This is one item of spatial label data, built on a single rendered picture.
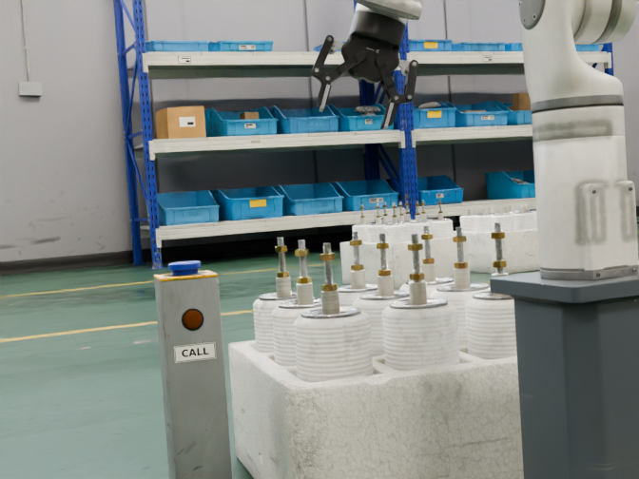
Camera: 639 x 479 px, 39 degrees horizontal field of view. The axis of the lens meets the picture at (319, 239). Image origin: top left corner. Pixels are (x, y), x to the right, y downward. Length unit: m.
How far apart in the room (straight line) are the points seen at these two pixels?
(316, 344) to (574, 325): 0.33
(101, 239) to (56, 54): 1.26
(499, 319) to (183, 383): 0.41
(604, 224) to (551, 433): 0.22
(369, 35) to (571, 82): 0.43
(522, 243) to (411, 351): 2.91
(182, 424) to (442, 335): 0.34
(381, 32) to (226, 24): 5.44
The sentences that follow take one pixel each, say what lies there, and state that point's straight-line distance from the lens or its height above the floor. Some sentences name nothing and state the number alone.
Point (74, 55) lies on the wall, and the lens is 6.42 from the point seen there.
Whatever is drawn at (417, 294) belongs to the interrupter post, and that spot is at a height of 0.27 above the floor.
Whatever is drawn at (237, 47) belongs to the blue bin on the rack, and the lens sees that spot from 5.92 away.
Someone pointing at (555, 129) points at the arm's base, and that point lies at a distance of 0.95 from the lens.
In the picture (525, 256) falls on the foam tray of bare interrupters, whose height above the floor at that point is 0.07.
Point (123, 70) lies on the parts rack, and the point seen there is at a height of 1.29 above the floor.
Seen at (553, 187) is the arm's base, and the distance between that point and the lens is 0.95.
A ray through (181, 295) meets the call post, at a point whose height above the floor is 0.29.
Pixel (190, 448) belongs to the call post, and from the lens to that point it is 1.14.
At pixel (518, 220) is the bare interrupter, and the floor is 0.22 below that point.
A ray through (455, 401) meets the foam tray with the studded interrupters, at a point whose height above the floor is 0.14.
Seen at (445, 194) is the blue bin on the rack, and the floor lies 0.33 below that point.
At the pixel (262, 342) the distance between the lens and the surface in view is 1.35.
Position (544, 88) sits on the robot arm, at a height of 0.49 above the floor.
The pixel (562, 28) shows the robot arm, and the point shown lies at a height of 0.55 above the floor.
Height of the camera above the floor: 0.41
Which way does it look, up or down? 3 degrees down
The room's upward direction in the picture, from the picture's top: 4 degrees counter-clockwise
